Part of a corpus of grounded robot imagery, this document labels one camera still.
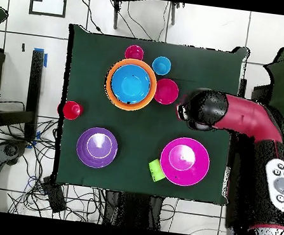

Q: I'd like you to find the blue tape strip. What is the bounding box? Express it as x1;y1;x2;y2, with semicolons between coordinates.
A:
32;47;49;69

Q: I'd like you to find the blue bowl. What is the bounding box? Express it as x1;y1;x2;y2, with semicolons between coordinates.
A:
108;62;153;107

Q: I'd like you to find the red cup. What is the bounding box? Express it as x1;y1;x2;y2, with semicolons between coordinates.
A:
55;99;85;122

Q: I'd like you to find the blue cup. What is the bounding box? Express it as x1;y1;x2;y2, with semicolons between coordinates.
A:
151;55;173;77

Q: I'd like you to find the green cup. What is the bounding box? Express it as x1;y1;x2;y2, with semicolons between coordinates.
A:
146;157;169;184

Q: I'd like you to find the large orange bowl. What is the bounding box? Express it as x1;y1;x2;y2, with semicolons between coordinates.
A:
102;55;160;114

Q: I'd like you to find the black metal bar stand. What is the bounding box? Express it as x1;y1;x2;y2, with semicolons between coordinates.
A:
0;45;46;142

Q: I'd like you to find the black power strip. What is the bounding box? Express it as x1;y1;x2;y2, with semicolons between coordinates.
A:
38;176;71;215

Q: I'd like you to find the crimson pink cup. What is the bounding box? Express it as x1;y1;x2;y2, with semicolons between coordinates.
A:
124;43;145;61

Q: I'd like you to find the purple bowl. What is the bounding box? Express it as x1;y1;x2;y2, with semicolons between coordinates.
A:
74;124;121;171

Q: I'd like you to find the dark metal legged stand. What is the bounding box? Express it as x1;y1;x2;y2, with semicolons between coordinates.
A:
105;0;181;37

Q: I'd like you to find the dark green tablecloth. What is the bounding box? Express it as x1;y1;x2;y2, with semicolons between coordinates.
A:
50;22;252;207

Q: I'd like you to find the black cable with plug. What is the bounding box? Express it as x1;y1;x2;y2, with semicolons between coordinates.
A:
75;0;108;34

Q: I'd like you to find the small crimson pink bowl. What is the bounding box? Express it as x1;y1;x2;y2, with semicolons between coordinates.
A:
153;77;181;107

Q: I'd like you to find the tangle of black cables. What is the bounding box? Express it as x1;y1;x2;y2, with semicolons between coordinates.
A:
0;98;123;225

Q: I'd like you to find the black office chair base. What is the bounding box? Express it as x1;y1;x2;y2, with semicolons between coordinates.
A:
0;137;28;169

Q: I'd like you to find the large magenta bowl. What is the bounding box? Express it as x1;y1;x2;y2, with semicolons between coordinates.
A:
157;134;213;189

